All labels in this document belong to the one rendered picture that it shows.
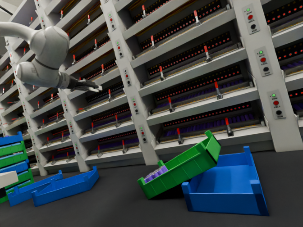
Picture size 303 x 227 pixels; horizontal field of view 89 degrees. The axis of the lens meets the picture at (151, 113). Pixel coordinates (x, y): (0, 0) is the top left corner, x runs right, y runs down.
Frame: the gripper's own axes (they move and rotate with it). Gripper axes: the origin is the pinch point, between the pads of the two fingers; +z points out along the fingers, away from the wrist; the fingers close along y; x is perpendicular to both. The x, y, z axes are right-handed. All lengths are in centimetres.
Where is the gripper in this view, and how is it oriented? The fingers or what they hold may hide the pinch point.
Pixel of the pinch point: (95, 88)
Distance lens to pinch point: 110.2
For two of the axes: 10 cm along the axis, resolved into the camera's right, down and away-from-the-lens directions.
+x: -1.9, -9.7, 1.6
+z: 5.1, 0.4, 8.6
